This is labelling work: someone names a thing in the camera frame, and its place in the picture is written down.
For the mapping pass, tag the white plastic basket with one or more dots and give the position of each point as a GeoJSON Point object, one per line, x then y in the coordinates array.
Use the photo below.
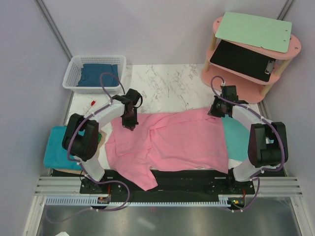
{"type": "Point", "coordinates": [73, 73]}

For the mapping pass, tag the folded teal t-shirt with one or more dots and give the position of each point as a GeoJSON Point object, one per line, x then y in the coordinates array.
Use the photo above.
{"type": "Point", "coordinates": [55, 155]}

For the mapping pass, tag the white cable duct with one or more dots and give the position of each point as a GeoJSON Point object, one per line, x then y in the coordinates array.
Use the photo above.
{"type": "Point", "coordinates": [99, 202]}

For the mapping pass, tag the pink three-tier shelf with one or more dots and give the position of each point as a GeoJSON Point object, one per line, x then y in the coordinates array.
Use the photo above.
{"type": "Point", "coordinates": [249, 88]}

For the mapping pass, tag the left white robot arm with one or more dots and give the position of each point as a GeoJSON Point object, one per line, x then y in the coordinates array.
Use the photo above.
{"type": "Point", "coordinates": [81, 135]}

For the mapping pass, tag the folded green t-shirt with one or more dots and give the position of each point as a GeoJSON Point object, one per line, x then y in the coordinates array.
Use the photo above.
{"type": "Point", "coordinates": [99, 137]}

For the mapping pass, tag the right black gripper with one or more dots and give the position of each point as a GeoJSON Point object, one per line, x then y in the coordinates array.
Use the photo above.
{"type": "Point", "coordinates": [212, 111]}

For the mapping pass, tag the red capped marker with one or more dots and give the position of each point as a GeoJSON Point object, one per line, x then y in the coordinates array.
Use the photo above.
{"type": "Point", "coordinates": [90, 106]}

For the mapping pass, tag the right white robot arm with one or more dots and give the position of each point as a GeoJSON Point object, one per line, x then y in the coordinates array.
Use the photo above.
{"type": "Point", "coordinates": [267, 147]}

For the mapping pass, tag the black clipboard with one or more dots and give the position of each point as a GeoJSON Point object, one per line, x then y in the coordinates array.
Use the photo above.
{"type": "Point", "coordinates": [242, 60]}

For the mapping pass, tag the folded tan t-shirt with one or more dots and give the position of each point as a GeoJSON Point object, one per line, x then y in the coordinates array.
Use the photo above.
{"type": "Point", "coordinates": [102, 157]}

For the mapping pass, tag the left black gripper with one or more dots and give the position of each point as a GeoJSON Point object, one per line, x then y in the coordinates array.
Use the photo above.
{"type": "Point", "coordinates": [131, 125]}

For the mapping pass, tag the light green board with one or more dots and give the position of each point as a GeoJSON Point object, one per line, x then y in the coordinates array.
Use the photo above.
{"type": "Point", "coordinates": [262, 32]}

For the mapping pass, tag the aluminium rail frame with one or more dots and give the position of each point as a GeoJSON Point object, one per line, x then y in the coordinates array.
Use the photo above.
{"type": "Point", "coordinates": [70, 186]}

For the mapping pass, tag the pink t-shirt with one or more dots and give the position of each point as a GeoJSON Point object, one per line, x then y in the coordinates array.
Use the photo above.
{"type": "Point", "coordinates": [167, 142]}

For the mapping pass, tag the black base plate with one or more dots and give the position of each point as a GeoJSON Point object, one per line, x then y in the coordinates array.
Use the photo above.
{"type": "Point", "coordinates": [179, 186]}

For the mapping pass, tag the teal folding board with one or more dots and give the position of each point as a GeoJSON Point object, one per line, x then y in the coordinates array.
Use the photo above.
{"type": "Point", "coordinates": [236, 138]}

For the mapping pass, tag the dark blue t-shirt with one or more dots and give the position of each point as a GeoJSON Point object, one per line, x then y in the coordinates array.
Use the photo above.
{"type": "Point", "coordinates": [91, 72]}

